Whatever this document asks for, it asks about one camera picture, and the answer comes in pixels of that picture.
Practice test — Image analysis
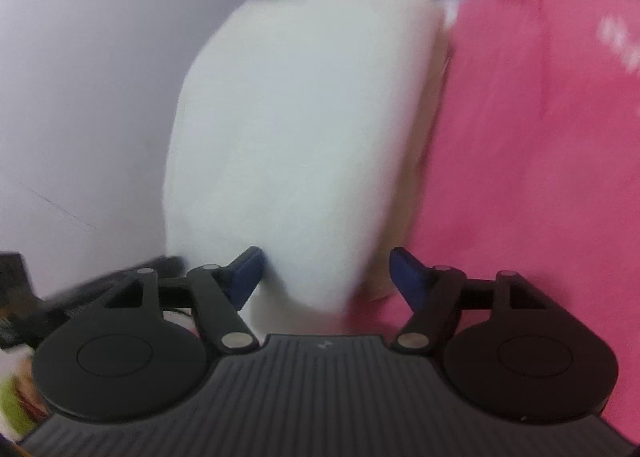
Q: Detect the white knit sweater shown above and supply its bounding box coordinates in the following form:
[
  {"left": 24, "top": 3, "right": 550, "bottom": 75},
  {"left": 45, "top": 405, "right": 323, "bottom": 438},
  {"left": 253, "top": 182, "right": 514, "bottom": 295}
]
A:
[{"left": 163, "top": 0, "right": 446, "bottom": 314}]

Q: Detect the pink floral blanket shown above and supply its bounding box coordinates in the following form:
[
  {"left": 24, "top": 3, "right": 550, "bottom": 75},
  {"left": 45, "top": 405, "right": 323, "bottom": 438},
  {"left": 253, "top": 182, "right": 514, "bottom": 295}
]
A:
[{"left": 323, "top": 0, "right": 639, "bottom": 456}]

